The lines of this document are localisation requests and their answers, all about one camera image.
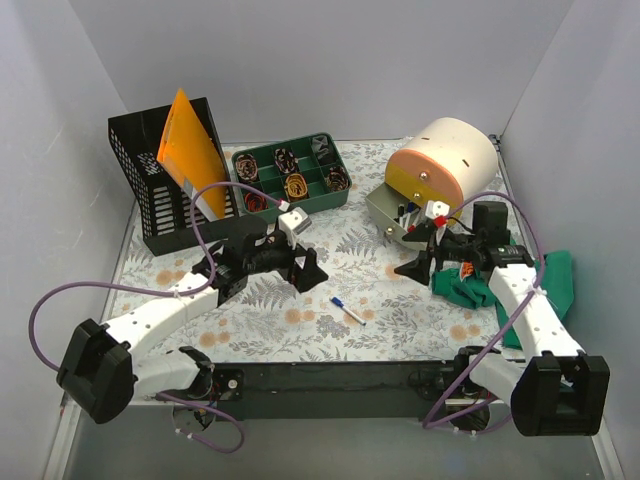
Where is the green compartment tray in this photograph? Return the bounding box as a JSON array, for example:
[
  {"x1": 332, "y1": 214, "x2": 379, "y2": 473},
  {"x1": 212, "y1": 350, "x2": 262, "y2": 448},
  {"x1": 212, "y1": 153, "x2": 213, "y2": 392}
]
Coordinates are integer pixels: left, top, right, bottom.
[{"x1": 231, "y1": 132, "x2": 352, "y2": 223}]

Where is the orange plastic folder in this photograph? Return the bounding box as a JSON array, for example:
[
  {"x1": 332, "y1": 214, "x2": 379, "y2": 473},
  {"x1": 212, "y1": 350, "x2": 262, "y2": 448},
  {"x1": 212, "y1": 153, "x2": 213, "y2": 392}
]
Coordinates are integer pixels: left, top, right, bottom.
[{"x1": 156, "y1": 89, "x2": 228, "y2": 200}]

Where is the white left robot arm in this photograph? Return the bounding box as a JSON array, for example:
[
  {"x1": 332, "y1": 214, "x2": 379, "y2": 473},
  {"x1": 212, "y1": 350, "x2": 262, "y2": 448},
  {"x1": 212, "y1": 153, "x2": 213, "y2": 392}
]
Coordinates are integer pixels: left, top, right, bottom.
[{"x1": 56, "y1": 208, "x2": 328, "y2": 424}]

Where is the red cap marker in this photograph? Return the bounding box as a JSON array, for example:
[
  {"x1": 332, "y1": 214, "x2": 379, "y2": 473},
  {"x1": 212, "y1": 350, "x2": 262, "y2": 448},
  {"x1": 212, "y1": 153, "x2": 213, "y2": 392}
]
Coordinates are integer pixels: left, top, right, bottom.
[{"x1": 405, "y1": 211, "x2": 421, "y2": 232}]

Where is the green cloth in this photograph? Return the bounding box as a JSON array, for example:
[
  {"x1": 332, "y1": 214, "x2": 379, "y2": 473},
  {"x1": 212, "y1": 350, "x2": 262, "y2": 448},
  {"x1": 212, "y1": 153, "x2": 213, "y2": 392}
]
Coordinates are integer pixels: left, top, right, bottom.
[{"x1": 431, "y1": 251, "x2": 580, "y2": 359}]

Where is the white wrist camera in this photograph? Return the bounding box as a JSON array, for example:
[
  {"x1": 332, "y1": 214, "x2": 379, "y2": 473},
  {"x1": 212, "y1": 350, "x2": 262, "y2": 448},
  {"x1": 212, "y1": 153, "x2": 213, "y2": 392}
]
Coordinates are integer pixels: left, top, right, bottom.
[
  {"x1": 276, "y1": 200, "x2": 312, "y2": 249},
  {"x1": 423, "y1": 200, "x2": 450, "y2": 231}
]

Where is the cream cylindrical drawer box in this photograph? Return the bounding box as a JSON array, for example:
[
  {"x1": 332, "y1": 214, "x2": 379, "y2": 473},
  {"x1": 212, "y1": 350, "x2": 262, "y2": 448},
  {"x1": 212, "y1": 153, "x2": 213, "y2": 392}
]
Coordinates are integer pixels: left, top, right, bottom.
[{"x1": 365, "y1": 117, "x2": 499, "y2": 249}]

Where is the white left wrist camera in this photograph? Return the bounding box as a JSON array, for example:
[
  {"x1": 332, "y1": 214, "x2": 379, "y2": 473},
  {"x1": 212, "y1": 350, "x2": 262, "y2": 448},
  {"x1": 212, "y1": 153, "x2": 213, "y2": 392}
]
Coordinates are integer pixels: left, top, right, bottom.
[{"x1": 276, "y1": 200, "x2": 312, "y2": 249}]

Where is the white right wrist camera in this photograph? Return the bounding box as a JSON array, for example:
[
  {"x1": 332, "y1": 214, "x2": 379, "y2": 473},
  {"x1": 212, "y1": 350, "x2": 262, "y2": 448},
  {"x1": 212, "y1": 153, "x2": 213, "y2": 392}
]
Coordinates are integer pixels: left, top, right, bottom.
[{"x1": 423, "y1": 200, "x2": 450, "y2": 231}]

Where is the aluminium frame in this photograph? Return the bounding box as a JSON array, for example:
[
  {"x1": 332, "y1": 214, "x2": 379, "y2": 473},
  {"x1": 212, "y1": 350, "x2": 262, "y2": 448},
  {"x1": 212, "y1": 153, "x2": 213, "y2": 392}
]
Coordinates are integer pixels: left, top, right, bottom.
[{"x1": 45, "y1": 402, "x2": 623, "y2": 479}]

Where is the black mesh file holder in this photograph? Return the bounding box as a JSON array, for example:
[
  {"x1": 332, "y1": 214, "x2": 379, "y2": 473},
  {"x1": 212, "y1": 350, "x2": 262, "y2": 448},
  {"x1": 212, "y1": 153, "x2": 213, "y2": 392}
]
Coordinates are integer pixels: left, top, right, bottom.
[{"x1": 108, "y1": 105, "x2": 239, "y2": 256}]

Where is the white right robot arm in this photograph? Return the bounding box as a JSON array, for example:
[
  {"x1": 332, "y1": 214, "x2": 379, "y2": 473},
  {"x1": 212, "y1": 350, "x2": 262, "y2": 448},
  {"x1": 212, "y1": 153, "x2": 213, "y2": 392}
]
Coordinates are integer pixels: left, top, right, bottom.
[{"x1": 395, "y1": 195, "x2": 610, "y2": 436}]

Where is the floral table mat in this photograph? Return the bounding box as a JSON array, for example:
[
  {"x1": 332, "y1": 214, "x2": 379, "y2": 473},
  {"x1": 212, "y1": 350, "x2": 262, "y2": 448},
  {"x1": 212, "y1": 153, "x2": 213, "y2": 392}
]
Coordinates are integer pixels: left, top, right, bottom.
[{"x1": 98, "y1": 142, "x2": 541, "y2": 364}]

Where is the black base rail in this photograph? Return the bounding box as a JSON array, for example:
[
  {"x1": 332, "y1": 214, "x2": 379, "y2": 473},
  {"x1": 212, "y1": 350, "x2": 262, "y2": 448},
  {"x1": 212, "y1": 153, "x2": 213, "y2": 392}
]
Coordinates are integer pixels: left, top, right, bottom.
[{"x1": 206, "y1": 360, "x2": 456, "y2": 420}]

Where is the blue cap marker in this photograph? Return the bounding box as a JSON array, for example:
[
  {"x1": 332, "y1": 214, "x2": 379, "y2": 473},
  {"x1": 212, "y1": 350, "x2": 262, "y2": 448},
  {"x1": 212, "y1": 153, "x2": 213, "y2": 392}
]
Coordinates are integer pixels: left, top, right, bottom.
[
  {"x1": 404, "y1": 202, "x2": 416, "y2": 226},
  {"x1": 330, "y1": 297, "x2": 367, "y2": 326}
]

